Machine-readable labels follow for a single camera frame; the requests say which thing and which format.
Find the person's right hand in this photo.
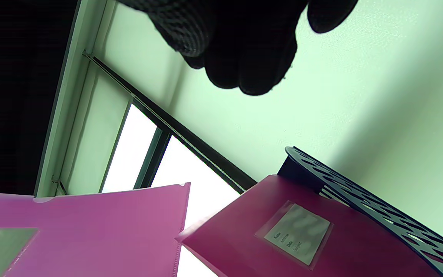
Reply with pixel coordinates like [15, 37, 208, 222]
[116, 0, 360, 97]

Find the pink translucent L-shaped folder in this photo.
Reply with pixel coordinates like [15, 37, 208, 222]
[175, 174, 441, 277]
[0, 182, 191, 277]

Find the blue perforated file holder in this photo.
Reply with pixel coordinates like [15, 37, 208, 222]
[277, 146, 443, 277]

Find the black window frame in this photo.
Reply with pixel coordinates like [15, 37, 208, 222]
[83, 50, 258, 195]

